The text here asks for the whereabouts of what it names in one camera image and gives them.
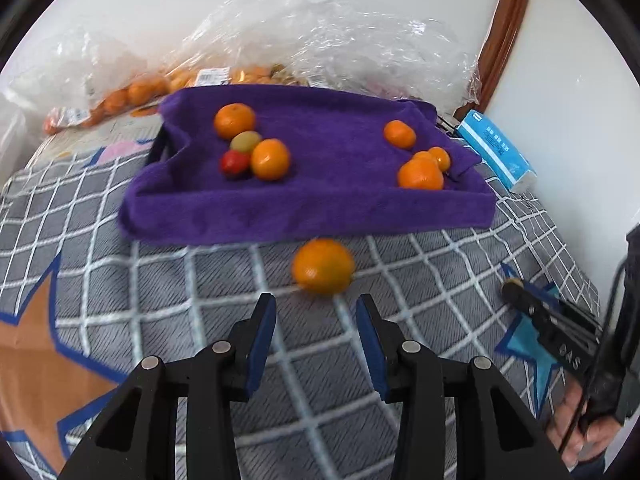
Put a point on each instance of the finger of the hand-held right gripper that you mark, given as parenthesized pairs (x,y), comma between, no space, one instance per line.
(555,335)

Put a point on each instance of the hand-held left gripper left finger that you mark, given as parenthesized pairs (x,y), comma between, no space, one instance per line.
(257,355)

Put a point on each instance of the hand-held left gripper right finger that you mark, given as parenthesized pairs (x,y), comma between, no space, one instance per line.
(372,355)

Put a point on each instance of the red tomato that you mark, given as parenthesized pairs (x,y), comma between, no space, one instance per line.
(235,163)

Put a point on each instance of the large orange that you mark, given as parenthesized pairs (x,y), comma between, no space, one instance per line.
(270,159)

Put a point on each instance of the small orange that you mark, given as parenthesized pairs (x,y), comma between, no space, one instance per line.
(400,134)
(422,155)
(441,158)

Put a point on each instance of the green kiwi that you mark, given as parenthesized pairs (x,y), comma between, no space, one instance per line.
(246,141)

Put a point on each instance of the person's right hand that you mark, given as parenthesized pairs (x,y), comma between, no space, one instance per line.
(562,422)

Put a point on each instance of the grey checked star blanket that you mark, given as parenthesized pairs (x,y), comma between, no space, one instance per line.
(200,290)

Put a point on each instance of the purple towel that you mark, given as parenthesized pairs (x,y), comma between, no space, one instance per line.
(325,200)

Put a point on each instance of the blue tissue pack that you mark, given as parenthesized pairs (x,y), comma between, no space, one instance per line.
(497,152)

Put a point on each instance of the colourful printed sheet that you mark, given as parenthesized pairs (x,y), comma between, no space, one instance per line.
(115,137)

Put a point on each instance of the clear bag of oranges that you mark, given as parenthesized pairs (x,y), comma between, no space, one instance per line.
(115,90)

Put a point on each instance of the crumpled clear plastic bag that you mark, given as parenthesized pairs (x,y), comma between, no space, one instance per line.
(390,45)

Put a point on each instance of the brown wooden door frame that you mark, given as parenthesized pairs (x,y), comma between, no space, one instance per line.
(505,35)

